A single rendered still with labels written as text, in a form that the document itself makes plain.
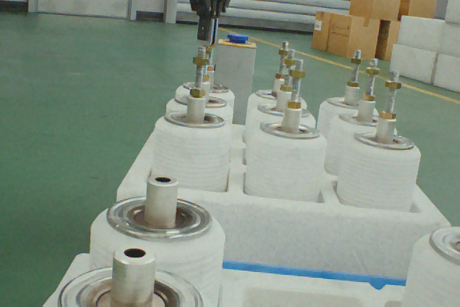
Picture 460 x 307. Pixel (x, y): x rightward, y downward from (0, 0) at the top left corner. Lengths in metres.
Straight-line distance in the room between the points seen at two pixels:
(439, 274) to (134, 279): 0.22
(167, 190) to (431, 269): 0.19
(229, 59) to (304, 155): 0.43
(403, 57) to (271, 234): 3.13
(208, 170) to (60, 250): 0.33
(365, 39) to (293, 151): 3.81
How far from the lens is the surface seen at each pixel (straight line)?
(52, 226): 1.03
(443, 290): 0.44
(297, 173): 0.70
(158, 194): 0.41
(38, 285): 0.86
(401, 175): 0.73
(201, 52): 0.71
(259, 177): 0.72
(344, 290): 0.52
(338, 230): 0.70
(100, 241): 0.41
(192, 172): 0.70
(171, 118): 0.72
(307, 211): 0.69
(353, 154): 0.73
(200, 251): 0.40
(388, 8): 4.57
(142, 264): 0.30
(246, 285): 0.50
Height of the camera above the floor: 0.42
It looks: 14 degrees down
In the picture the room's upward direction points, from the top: 6 degrees clockwise
